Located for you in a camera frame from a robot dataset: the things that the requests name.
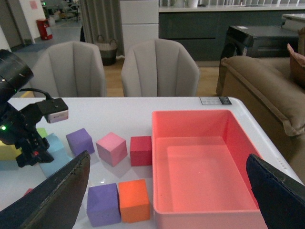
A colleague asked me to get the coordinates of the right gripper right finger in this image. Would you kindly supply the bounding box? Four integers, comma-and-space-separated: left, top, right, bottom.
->
246, 154, 305, 229

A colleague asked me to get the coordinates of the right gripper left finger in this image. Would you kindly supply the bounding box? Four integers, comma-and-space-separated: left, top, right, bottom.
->
0, 151, 91, 229

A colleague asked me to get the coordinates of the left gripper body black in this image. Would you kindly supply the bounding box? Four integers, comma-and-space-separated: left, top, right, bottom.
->
0, 102, 54, 167

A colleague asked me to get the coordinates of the blue foam cube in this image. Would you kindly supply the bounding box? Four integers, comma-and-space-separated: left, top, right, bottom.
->
45, 133, 65, 155
39, 148, 72, 178

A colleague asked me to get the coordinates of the green foam cube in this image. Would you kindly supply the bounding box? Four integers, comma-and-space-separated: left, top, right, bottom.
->
37, 127, 48, 138

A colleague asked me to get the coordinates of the yellow foam cube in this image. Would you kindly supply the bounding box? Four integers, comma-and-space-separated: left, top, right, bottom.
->
0, 142, 21, 161

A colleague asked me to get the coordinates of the near red foam cube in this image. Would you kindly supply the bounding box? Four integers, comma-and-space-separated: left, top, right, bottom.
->
24, 188, 33, 196

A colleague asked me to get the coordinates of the red foam cube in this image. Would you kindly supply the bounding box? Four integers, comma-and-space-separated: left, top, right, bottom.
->
24, 188, 33, 196
130, 136, 152, 167

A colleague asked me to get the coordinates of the near purple foam cube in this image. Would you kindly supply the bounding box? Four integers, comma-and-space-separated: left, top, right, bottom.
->
86, 183, 121, 227

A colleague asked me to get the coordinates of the purple foam cube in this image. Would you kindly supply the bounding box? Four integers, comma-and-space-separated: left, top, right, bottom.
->
86, 183, 121, 227
66, 128, 95, 156

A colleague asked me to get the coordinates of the far purple foam cube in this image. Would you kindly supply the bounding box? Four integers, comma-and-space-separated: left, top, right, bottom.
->
66, 128, 95, 156

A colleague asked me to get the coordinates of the right orange foam cube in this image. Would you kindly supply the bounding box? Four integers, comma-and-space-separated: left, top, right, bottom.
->
119, 179, 150, 223

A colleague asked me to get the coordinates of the pink foam cube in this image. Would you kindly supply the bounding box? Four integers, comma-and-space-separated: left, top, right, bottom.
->
96, 132, 128, 167

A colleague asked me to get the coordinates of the left grey chair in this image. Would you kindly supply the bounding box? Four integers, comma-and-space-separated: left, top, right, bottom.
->
30, 41, 107, 97

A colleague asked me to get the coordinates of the grey chair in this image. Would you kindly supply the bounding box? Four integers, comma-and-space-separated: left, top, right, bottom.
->
30, 41, 107, 97
121, 39, 200, 97

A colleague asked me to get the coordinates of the pink plastic bin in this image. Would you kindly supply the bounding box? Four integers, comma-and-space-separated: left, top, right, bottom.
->
152, 110, 266, 229

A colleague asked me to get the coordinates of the far red foam cube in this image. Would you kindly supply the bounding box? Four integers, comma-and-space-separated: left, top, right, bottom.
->
130, 136, 152, 167

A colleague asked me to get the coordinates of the brown sofa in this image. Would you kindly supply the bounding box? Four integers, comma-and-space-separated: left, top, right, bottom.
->
215, 55, 305, 165

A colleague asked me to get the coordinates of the table label sticker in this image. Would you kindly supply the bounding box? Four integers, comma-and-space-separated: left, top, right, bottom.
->
200, 96, 232, 105

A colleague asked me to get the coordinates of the woven basket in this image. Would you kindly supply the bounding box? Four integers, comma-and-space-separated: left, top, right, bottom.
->
95, 34, 118, 66

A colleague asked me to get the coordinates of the pink cushion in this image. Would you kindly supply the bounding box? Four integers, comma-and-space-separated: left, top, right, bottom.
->
287, 43, 305, 89

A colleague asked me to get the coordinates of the right grey chair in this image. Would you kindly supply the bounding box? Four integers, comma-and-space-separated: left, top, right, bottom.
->
121, 39, 200, 97

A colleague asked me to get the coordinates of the black appliance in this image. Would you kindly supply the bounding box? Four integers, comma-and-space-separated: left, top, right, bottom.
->
221, 26, 299, 58

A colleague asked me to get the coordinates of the white cabinet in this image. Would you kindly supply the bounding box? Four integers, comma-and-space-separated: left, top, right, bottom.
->
120, 0, 159, 54

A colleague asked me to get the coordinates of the dark kitchen counter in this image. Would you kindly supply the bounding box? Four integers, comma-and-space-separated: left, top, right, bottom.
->
159, 3, 305, 62

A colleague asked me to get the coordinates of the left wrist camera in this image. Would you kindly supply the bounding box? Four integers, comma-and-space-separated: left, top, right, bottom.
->
37, 98, 69, 124

